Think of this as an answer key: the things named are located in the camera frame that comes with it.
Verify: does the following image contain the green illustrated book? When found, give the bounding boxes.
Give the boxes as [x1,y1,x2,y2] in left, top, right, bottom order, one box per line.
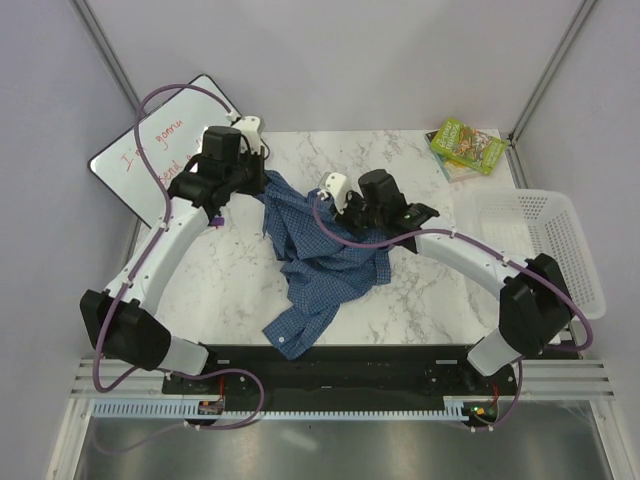
[425,118,507,183]

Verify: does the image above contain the right grey corner post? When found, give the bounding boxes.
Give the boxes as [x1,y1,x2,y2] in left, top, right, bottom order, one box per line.
[508,0,600,148]

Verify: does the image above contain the aluminium frame rails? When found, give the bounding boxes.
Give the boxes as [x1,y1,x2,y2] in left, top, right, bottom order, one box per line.
[47,327,639,479]

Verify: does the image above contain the grey corner post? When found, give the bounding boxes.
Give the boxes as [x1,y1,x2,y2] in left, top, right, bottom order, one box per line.
[508,0,600,148]
[69,0,140,114]

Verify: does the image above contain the white slotted cable duct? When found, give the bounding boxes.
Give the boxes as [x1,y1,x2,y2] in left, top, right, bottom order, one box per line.
[91,399,470,422]

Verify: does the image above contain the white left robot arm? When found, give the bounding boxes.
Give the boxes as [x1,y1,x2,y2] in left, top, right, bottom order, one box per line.
[80,116,266,393]

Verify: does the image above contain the purple marker pen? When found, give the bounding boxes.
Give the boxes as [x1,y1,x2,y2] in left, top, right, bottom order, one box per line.
[209,216,225,228]

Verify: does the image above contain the blue checked long sleeve shirt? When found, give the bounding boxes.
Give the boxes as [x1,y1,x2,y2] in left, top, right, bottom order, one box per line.
[257,170,392,360]

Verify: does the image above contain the white perforated plastic basket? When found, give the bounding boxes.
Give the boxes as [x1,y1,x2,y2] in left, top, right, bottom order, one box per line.
[454,189,606,320]

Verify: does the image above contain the left grey corner post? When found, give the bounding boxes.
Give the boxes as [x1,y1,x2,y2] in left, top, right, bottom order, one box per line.
[69,0,140,114]

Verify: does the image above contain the whiteboard with red writing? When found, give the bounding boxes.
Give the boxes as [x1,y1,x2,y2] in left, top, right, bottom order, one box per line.
[88,75,251,227]

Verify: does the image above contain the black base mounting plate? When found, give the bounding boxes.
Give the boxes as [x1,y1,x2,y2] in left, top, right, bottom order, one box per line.
[162,345,516,414]

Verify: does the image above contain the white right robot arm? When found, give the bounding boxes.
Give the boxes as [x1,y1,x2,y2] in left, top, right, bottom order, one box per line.
[320,169,575,394]

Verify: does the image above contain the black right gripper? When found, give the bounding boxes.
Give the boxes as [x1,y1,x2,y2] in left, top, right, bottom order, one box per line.
[330,188,386,239]

